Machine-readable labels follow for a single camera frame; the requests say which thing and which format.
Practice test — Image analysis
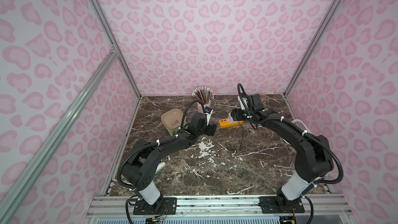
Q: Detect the orange power strip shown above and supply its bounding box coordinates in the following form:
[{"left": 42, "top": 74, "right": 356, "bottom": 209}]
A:
[{"left": 219, "top": 118, "right": 243, "bottom": 129}]

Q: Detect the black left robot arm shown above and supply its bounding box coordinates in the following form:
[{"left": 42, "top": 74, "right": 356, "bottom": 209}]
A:
[{"left": 116, "top": 100, "right": 217, "bottom": 207}]

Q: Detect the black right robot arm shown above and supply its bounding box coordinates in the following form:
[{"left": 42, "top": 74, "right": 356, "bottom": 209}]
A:
[{"left": 231, "top": 83, "right": 344, "bottom": 206}]

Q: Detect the green electronic kitchen scale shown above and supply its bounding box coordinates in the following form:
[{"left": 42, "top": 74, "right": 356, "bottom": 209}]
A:
[{"left": 167, "top": 127, "right": 180, "bottom": 136}]

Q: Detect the beige scale bowl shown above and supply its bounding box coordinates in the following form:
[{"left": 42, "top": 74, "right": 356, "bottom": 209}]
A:
[{"left": 161, "top": 108, "right": 183, "bottom": 130}]

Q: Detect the pink metal pencil bucket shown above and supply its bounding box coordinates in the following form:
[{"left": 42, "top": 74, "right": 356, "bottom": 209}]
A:
[{"left": 197, "top": 100, "right": 211, "bottom": 113}]

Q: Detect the bundle of coloured pencils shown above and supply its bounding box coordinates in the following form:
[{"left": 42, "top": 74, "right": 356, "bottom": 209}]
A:
[{"left": 192, "top": 87, "right": 215, "bottom": 104}]

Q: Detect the white object near left base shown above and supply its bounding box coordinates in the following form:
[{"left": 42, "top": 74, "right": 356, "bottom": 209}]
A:
[{"left": 155, "top": 162, "right": 166, "bottom": 174}]

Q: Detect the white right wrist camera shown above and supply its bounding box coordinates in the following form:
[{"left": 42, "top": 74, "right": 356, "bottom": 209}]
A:
[{"left": 238, "top": 96, "right": 248, "bottom": 111}]

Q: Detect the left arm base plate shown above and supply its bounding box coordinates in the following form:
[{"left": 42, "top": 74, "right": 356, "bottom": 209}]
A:
[{"left": 133, "top": 196, "right": 177, "bottom": 215}]

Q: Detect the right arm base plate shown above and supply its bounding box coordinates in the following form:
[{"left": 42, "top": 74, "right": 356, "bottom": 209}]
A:
[{"left": 258, "top": 195, "right": 305, "bottom": 214}]

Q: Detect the aluminium mounting rail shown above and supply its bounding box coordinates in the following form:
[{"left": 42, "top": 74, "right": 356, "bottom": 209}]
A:
[{"left": 84, "top": 194, "right": 356, "bottom": 224}]

